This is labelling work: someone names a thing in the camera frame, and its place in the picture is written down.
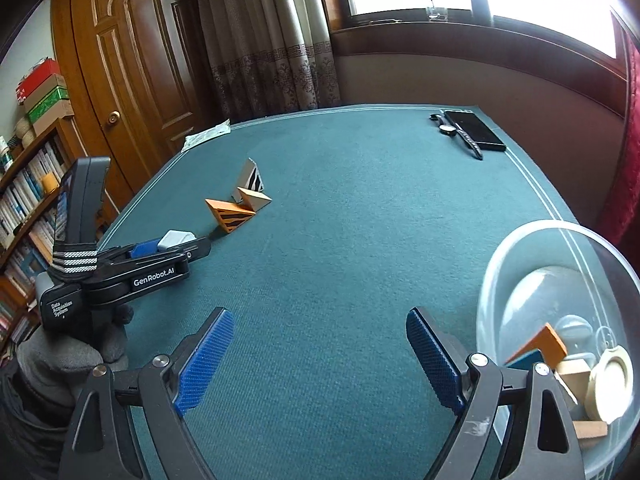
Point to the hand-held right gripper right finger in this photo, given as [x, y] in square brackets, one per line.
[435, 360]

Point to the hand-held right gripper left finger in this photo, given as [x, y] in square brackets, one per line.
[200, 360]

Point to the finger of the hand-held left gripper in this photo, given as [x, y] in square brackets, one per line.
[145, 249]
[197, 247]

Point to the white plug charger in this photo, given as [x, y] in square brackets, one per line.
[175, 237]

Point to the large orange striped wedge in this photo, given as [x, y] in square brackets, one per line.
[235, 220]

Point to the small orange striped wedge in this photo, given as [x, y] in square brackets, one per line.
[255, 200]

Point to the white striped wooden wedge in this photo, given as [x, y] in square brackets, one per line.
[247, 172]

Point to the blue wooden wedge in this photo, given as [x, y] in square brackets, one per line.
[527, 360]

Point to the small orange wooden block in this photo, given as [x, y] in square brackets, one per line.
[547, 345]

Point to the clear plastic bowl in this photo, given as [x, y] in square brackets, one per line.
[525, 260]

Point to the light wooden wedge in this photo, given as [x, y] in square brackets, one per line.
[572, 375]

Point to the cream tape roll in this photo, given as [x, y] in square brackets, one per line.
[595, 390]

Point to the person's left forearm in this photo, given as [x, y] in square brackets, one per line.
[25, 425]

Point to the person's left hand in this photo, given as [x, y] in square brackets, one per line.
[60, 360]

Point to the bookshelf with books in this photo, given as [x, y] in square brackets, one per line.
[25, 195]

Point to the white paper packet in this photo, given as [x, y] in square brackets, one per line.
[205, 135]

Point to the brass door knob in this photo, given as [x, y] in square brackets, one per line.
[113, 118]

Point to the wooden bookshelf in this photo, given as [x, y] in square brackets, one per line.
[30, 150]

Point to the ball of twine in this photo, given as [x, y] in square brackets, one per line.
[24, 132]

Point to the green cardboard box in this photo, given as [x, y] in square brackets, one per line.
[47, 102]

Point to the wooden door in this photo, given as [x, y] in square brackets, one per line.
[140, 60]

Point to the red cardboard box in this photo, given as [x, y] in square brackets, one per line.
[37, 80]

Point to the beige patterned curtain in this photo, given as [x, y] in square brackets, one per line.
[260, 35]

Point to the black wristwatch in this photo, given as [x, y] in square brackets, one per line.
[446, 129]

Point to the black smartphone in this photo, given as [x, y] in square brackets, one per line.
[475, 127]

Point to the red curtain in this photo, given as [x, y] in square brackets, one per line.
[625, 160]

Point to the small glass holder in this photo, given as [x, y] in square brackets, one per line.
[436, 12]

